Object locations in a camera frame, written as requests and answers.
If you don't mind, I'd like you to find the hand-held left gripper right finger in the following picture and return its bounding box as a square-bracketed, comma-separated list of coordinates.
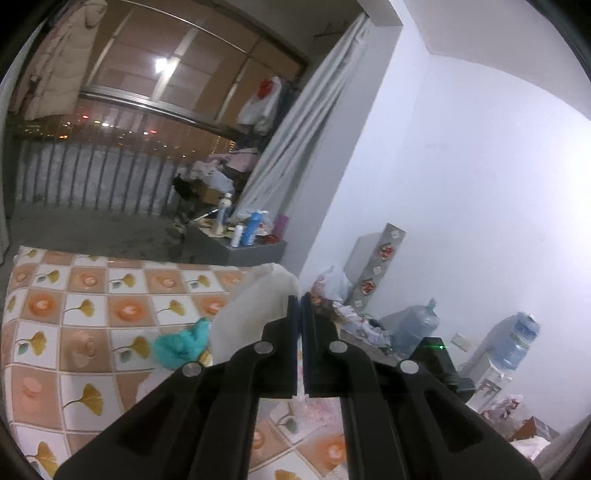
[300, 293, 543, 480]

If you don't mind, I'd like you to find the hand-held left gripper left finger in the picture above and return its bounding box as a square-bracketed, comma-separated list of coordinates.
[53, 294, 300, 480]

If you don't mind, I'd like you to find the white paper towel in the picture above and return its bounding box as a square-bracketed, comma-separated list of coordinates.
[210, 262, 302, 365]

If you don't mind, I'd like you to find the teal cloth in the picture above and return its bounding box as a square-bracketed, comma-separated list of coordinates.
[152, 318, 213, 370]

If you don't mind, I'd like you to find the empty blue water jug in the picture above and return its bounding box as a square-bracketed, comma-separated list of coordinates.
[379, 298, 439, 358]

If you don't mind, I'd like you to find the white water dispenser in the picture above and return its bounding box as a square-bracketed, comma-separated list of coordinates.
[457, 360, 513, 407]

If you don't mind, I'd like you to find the pink printed plastic wrapper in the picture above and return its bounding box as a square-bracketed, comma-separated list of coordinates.
[259, 398, 342, 425]

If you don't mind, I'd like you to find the printed cloth bundle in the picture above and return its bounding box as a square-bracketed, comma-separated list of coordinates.
[337, 305, 393, 352]

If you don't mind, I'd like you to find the white plastic bag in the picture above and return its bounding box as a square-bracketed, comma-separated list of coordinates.
[314, 265, 354, 305]

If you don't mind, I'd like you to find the blue water jug on dispenser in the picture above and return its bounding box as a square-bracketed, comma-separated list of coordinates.
[478, 311, 541, 370]

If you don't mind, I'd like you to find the white printed bag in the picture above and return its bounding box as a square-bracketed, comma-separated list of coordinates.
[480, 394, 525, 421]

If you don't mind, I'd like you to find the grey side table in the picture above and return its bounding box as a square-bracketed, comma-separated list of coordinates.
[182, 222, 288, 267]

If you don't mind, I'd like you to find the grey cabinet with patterned cover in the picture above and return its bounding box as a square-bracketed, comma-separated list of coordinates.
[344, 223, 407, 311]

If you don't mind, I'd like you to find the red box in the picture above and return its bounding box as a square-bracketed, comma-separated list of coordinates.
[510, 415, 561, 441]

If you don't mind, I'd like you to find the blue bottle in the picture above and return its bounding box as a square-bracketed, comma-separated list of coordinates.
[242, 210, 269, 247]

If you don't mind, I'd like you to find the tall cream bottle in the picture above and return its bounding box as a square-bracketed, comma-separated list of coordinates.
[217, 193, 234, 234]

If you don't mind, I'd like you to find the cardboard box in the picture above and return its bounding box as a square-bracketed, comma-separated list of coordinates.
[191, 180, 227, 206]

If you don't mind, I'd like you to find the black bag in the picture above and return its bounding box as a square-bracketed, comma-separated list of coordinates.
[172, 174, 195, 199]

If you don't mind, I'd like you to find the white curtain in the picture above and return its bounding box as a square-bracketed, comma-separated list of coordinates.
[233, 11, 375, 222]

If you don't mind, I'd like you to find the metal balcony railing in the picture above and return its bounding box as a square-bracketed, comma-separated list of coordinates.
[9, 111, 241, 217]

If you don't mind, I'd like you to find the sliding window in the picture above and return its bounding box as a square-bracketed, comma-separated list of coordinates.
[78, 0, 310, 139]

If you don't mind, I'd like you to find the hanging pale coat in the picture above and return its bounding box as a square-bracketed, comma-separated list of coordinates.
[11, 0, 109, 121]

